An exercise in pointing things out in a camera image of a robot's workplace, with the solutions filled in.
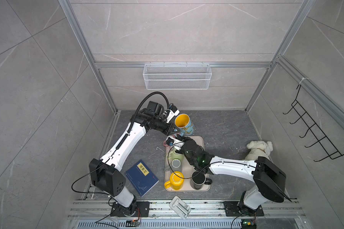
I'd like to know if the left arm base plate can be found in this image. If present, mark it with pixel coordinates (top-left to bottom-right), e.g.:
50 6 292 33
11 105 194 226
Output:
111 201 150 217

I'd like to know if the white plush toy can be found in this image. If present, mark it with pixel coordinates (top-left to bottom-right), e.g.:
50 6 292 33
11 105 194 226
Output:
244 141 273 161

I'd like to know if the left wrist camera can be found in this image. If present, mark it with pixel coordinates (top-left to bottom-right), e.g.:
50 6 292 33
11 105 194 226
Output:
163 104 180 123

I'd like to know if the beige serving tray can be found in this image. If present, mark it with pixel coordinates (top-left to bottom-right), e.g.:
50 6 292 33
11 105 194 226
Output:
164 136 210 192

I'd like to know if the black mug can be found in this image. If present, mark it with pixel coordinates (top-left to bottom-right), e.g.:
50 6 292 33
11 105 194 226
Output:
190 171 212 190

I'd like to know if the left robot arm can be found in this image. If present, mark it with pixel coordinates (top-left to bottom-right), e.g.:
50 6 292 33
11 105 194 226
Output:
89 91 179 215

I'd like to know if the light green mug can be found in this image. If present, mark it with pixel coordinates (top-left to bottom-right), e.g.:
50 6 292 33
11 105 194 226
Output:
168 148 185 162

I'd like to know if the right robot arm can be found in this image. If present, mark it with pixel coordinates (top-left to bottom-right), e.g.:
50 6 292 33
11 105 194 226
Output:
166 135 290 216

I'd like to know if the black wire hook rack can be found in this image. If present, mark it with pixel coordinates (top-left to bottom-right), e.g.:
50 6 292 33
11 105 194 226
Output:
283 85 344 162

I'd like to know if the blue mug yellow inside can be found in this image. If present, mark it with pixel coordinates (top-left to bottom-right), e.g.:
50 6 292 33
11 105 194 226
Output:
174 114 195 136

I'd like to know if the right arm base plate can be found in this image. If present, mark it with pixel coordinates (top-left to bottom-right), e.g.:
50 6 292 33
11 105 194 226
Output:
223 201 264 217

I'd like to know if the blue hardcover book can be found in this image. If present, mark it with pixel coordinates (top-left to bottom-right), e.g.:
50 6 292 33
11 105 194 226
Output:
124 160 159 197

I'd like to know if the grey mug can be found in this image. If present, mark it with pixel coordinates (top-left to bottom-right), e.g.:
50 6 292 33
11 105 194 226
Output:
171 159 182 172

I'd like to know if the white plastic bracket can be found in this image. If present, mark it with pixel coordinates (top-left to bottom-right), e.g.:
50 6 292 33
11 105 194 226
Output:
169 196 191 219

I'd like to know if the white wire mesh basket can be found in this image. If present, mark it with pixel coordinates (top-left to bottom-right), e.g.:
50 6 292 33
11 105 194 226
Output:
143 64 212 90

